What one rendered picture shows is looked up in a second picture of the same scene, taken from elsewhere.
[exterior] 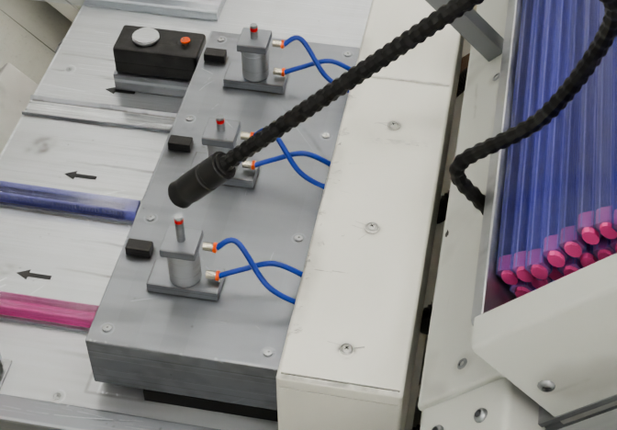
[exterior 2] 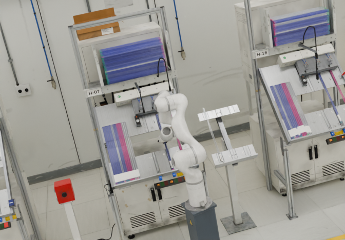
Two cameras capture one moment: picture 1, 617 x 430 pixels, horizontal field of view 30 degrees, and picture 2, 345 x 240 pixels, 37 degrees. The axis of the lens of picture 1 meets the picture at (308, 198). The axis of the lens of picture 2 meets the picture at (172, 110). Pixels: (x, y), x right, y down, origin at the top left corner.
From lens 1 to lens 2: 3.87 m
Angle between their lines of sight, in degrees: 61
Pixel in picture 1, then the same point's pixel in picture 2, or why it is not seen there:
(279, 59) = (136, 105)
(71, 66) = (139, 131)
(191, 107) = (147, 110)
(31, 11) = not seen: outside the picture
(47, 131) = (150, 128)
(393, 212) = (154, 87)
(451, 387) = (172, 75)
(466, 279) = (162, 77)
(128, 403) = not seen: hidden behind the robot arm
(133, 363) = not seen: hidden behind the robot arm
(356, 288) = (163, 86)
